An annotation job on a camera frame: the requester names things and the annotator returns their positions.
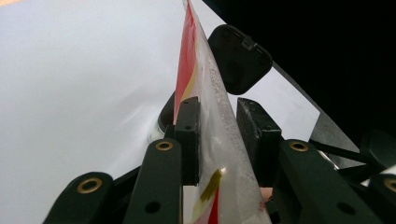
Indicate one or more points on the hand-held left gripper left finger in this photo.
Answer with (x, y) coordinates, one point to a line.
(188, 140)

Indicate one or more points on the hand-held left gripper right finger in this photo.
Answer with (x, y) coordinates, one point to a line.
(258, 140)

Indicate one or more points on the white and red food bag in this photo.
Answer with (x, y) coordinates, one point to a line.
(218, 140)

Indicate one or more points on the clear container with black lid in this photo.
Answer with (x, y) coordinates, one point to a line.
(239, 59)

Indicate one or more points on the dark round object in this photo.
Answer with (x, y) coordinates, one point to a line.
(379, 149)

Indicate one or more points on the white paper sheet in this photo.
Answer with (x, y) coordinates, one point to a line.
(77, 77)

